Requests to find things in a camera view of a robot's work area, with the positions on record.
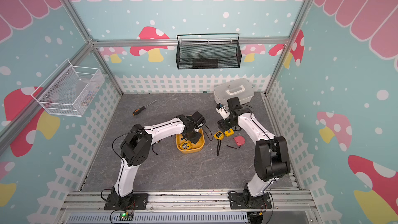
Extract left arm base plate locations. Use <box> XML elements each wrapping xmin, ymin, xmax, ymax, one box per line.
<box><xmin>104</xmin><ymin>192</ymin><xmax>149</xmax><ymax>211</ymax></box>

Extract yellow storage tray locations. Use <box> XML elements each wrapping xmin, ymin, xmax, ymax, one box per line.
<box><xmin>175</xmin><ymin>129</ymin><xmax>205</xmax><ymax>154</ymax></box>

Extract orange black screwdriver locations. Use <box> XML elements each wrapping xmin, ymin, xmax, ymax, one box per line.
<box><xmin>132</xmin><ymin>100</ymin><xmax>157</xmax><ymax>116</ymax></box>

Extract white wire wall basket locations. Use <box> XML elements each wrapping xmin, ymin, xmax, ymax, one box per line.
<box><xmin>31</xmin><ymin>60</ymin><xmax>106</xmax><ymax>117</ymax></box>

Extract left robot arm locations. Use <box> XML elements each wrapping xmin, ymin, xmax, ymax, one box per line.
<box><xmin>113</xmin><ymin>112</ymin><xmax>205</xmax><ymax>200</ymax></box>

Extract pink tape measure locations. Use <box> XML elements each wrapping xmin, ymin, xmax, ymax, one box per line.
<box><xmin>226</xmin><ymin>136</ymin><xmax>246</xmax><ymax>149</ymax></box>

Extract white plastic lidded box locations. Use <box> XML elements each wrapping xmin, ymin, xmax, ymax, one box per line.
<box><xmin>214</xmin><ymin>78</ymin><xmax>255</xmax><ymax>105</ymax></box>

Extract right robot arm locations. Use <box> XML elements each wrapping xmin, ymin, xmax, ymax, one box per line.
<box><xmin>217</xmin><ymin>108</ymin><xmax>291</xmax><ymax>198</ymax></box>

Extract green circuit board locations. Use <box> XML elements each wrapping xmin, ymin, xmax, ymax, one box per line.
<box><xmin>118</xmin><ymin>213</ymin><xmax>134</xmax><ymax>222</ymax></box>

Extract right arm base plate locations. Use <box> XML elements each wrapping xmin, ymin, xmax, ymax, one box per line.
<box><xmin>227</xmin><ymin>191</ymin><xmax>273</xmax><ymax>210</ymax></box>

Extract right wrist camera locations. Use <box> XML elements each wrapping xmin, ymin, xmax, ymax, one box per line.
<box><xmin>216</xmin><ymin>103</ymin><xmax>229</xmax><ymax>119</ymax></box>

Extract black mesh wall basket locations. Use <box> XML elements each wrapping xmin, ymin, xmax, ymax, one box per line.
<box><xmin>176</xmin><ymin>33</ymin><xmax>242</xmax><ymax>69</ymax></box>

